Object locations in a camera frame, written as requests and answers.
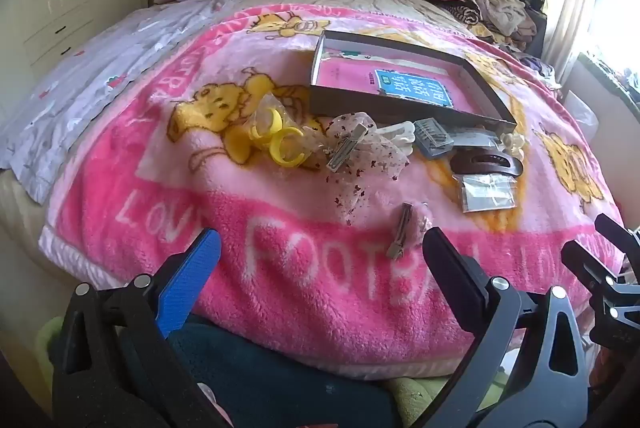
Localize pack of hair pins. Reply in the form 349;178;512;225
412;117;456;159

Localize pink fuzzy hair clip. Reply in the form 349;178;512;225
385;202;433;259

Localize window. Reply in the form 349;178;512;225
585;0;640;109

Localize dark cardboard box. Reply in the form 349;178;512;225
307;30;518;134

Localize green cloth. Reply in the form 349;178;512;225
387;370;506;428

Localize brown hair claw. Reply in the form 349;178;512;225
449;147;525;181

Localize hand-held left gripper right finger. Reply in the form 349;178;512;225
422;227;601;428

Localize grey patterned bed sheet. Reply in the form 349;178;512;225
0;0;251;204

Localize white plastic bag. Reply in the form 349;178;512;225
565;98;598;139

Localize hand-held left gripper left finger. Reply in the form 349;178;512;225
50;228;236;428

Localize pink printed fleece blanket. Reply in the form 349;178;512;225
40;3;631;381

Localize dark teal cloth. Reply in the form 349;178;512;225
170;313;451;428

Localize pile of mixed clothes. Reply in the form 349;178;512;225
425;0;551;54

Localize bag of yellow hair rings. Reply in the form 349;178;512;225
247;93;326;169

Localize small clear plastic bag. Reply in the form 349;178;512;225
452;173;518;213

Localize white hair claw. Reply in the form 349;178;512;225
377;121;418;154

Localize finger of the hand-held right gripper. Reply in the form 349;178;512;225
596;214;640;259
561;241;626;304

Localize sheer lace bow hair clip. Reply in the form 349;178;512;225
320;111;413;226

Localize cream hair claw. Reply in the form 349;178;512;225
500;132;528;156

